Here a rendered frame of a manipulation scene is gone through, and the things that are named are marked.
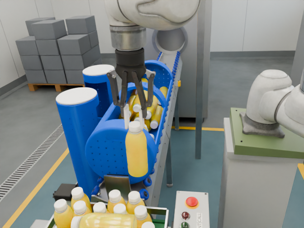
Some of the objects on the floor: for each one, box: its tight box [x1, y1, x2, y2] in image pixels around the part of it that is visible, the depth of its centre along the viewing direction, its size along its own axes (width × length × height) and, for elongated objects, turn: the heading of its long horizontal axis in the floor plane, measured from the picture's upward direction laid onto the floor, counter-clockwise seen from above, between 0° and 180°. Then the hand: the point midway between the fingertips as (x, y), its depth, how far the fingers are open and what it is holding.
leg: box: [166, 134, 173, 187], centre depth 222 cm, size 6×6×63 cm
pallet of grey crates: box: [15, 15, 103, 91], centre depth 472 cm, size 120×80×119 cm
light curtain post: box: [195, 0, 206, 159], centre depth 231 cm, size 6×6×170 cm
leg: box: [175, 89, 180, 131], centre depth 308 cm, size 6×6×63 cm
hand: (134, 117), depth 74 cm, fingers closed on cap, 4 cm apart
